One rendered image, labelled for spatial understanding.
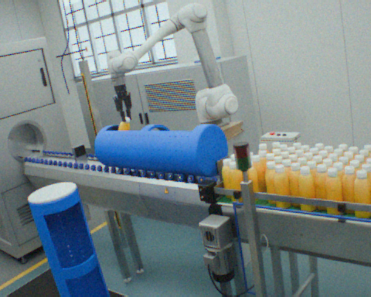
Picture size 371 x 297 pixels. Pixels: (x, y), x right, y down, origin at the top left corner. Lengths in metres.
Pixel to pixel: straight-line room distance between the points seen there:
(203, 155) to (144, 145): 0.39
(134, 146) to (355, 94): 2.90
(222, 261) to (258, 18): 3.46
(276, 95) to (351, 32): 1.17
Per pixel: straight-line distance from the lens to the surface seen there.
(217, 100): 2.52
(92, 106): 3.33
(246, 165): 1.56
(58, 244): 2.52
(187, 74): 3.93
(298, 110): 4.85
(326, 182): 1.67
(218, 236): 1.85
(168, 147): 2.15
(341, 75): 4.61
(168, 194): 2.29
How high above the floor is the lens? 1.68
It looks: 15 degrees down
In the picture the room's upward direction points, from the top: 11 degrees counter-clockwise
